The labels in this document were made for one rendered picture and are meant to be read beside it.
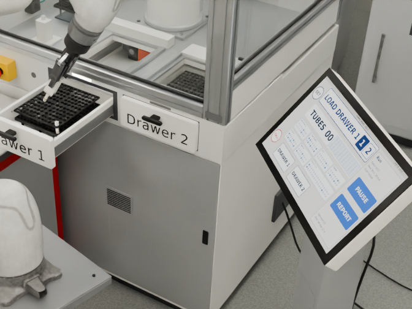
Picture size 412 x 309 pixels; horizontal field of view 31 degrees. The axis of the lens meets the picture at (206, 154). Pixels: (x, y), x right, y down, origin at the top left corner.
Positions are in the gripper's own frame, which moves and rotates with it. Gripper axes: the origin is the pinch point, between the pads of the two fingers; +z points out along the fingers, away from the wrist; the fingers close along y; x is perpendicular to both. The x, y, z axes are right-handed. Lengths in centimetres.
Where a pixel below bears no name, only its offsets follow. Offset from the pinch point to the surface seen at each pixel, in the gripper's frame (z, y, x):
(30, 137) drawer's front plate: 15.2, -8.0, -4.0
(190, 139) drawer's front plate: -1.9, 18.6, -42.0
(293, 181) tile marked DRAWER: -31, -6, -71
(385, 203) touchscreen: -54, -21, -87
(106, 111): 13.1, 21.0, -14.2
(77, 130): 14.2, 6.1, -12.4
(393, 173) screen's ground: -58, -15, -84
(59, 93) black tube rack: 18.4, 19.4, 1.8
